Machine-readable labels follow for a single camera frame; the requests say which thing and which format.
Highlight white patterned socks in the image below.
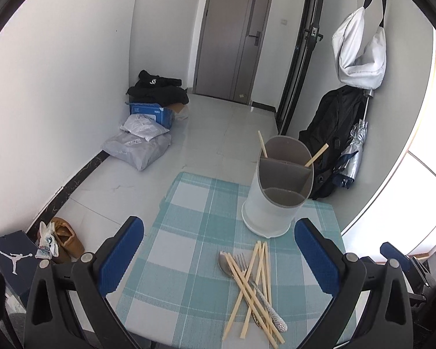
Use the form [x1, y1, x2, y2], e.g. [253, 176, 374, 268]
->
[35, 221, 60, 260]

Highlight grey plastic parcel bag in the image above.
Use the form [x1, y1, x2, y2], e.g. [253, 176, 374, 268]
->
[102, 131, 171, 171]

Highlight wooden chopstick in holder right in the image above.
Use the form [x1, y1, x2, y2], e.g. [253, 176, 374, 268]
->
[305, 143, 329, 168]

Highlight black framed glass door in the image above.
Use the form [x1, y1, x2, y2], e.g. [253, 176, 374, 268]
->
[276, 0, 324, 136]

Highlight white tote bag black straps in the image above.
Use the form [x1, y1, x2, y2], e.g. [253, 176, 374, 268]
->
[330, 0, 388, 90]

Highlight teal plaid table mat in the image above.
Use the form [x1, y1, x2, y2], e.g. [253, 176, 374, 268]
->
[115, 172, 345, 348]

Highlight grey entrance door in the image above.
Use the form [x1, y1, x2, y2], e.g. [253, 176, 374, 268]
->
[193, 0, 271, 105]

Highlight silver metal spoon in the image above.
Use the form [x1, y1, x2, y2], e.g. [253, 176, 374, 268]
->
[218, 251, 265, 328]

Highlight wooden chopstick in holder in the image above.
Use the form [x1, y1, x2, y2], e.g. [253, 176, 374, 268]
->
[305, 143, 329, 168]
[258, 130, 269, 159]

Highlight silver folded umbrella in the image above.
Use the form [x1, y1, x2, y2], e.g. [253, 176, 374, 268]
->
[333, 89, 374, 189]

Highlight black backpack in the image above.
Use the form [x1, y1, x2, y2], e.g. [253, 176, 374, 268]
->
[299, 86, 366, 200]

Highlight black clothes pile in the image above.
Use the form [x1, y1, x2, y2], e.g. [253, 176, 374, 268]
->
[126, 70, 189, 107]

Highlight brown shoes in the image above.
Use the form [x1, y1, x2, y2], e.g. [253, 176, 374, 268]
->
[51, 217, 85, 264]

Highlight wooden chopstick in holder left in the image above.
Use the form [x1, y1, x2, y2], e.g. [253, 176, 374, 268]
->
[258, 130, 269, 159]

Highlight white grey utensil holder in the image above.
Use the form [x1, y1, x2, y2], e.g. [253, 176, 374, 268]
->
[242, 136, 314, 239]

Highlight blue cardboard box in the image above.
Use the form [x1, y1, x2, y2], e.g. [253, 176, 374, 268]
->
[129, 102, 174, 129]

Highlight dark blue shoe box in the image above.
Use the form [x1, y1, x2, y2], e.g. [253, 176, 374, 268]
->
[0, 231, 38, 305]

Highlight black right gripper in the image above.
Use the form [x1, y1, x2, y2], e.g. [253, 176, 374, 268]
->
[380, 242, 436, 307]

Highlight white plastic parcel bag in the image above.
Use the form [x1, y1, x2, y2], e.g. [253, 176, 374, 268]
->
[121, 113, 169, 142]

